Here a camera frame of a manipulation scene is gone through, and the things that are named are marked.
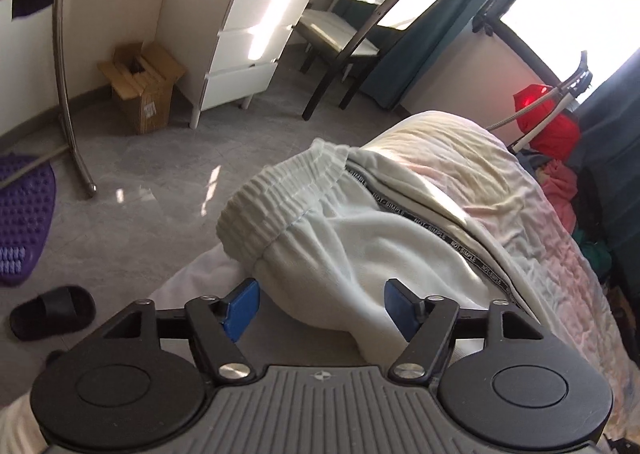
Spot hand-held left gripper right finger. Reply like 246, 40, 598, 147
384, 278, 547, 385

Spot blue-grey curtain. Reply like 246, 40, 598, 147
575, 51, 640, 255

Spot teal curtain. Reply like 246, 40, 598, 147
332, 0, 551, 111

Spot bed with pastel sheet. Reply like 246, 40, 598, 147
0, 109, 632, 454

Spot purple massage mat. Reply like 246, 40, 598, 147
0, 154, 57, 288

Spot green clothes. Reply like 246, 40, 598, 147
575, 229, 614, 276

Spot open cardboard box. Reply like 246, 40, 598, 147
97, 41, 187, 136

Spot chair with white backrest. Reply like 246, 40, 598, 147
297, 0, 454, 123

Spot metal clothes rack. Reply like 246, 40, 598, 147
0, 0, 99, 200

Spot pink clothes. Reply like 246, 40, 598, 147
536, 159, 582, 236

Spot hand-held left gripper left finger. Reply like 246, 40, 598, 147
102, 278, 261, 385

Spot cream white pants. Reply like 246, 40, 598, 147
216, 138, 521, 366

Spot black slipper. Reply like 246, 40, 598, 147
9, 285, 97, 341

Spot white drawer cabinet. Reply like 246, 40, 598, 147
162, 0, 315, 131

